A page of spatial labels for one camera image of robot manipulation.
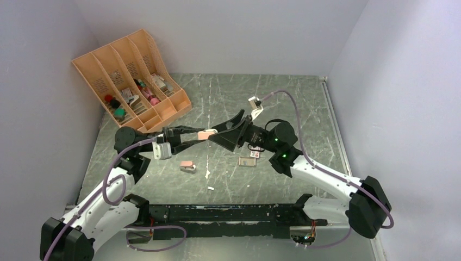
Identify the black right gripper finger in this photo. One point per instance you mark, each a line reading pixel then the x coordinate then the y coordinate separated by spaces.
pixel 229 123
pixel 228 139

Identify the grey white stapler in organizer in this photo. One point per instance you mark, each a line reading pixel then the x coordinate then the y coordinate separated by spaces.
pixel 133 100

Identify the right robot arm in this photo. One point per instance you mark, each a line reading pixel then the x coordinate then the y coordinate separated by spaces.
pixel 362 202

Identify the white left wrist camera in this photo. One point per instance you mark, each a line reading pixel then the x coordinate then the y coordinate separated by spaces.
pixel 162 151

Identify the small staple box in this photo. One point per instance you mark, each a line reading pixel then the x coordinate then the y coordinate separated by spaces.
pixel 255 152

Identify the cardboard staple tray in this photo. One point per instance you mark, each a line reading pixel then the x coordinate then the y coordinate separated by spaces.
pixel 247 162

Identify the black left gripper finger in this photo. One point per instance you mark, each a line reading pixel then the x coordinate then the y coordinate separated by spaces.
pixel 178 147
pixel 186 129

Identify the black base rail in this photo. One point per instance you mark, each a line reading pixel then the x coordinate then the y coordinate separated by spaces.
pixel 215 221

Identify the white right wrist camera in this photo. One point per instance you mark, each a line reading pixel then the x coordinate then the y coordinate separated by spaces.
pixel 256 105

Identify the peach plastic file organizer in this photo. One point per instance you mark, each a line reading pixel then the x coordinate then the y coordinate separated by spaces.
pixel 113 67

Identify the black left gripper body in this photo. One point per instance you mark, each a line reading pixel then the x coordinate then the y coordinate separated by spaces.
pixel 168 135

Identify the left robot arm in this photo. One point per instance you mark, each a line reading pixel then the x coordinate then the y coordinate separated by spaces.
pixel 82 231

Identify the red round stamp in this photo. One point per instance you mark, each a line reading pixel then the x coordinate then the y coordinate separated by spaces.
pixel 108 98

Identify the green stamp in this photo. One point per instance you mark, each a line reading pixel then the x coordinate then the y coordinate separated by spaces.
pixel 119 114

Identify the black round stamp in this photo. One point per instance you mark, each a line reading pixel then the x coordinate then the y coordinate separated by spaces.
pixel 114 103

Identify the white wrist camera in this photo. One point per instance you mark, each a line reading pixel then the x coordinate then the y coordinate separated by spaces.
pixel 256 105
pixel 162 151

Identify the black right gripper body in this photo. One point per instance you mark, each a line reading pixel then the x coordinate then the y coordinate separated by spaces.
pixel 254 135

